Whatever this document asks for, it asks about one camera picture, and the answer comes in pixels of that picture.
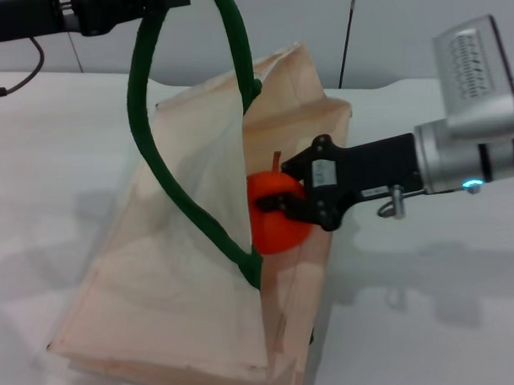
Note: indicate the orange with stem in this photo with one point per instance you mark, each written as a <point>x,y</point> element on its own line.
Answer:
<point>275,238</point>

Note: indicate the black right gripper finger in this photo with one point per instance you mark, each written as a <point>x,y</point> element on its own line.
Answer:
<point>287,202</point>
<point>296,166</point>

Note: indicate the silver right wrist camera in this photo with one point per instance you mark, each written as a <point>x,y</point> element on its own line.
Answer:
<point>476,75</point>

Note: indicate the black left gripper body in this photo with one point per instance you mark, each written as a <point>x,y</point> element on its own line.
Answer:
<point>23,17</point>

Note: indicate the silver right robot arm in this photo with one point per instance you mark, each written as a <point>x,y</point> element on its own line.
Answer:
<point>450,160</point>

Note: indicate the black vertical pole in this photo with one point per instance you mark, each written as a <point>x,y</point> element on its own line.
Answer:
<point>345,41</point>

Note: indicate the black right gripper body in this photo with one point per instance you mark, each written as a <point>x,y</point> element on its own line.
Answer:
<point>366,167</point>

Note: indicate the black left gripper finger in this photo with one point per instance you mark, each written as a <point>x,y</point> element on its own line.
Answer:
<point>115,11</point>

